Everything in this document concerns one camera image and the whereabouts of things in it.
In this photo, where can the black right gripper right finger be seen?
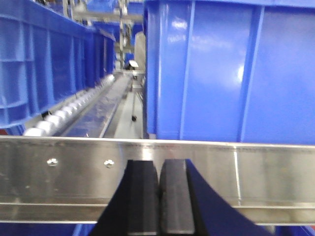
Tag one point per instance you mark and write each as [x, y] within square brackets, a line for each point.
[191, 207]

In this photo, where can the blue bin left near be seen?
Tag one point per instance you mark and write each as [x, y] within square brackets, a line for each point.
[45, 57]

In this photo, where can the white roller track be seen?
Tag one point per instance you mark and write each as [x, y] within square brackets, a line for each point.
[62, 118]

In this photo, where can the steel rack front rail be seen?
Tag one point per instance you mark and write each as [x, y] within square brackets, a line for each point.
[71, 180]

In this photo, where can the large blue plastic bin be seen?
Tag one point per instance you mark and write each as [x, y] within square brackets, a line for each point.
[231, 70]

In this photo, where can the steel flat guide rail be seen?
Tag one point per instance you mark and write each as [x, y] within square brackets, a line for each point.
[94, 120]

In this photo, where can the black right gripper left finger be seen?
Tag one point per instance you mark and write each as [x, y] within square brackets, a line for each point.
[133, 209]

